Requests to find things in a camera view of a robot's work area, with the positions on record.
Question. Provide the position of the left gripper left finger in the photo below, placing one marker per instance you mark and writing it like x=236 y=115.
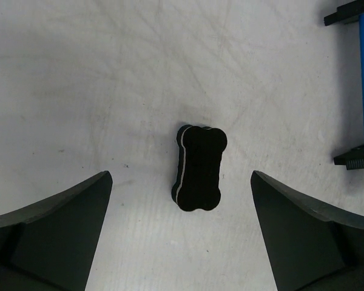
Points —
x=51 y=244

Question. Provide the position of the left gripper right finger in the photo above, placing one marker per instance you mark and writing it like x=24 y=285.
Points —
x=311 y=245

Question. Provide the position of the black whiteboard eraser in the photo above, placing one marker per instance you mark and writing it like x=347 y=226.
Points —
x=198 y=174

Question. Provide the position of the metal whiteboard stand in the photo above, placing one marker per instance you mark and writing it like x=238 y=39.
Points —
x=350 y=152

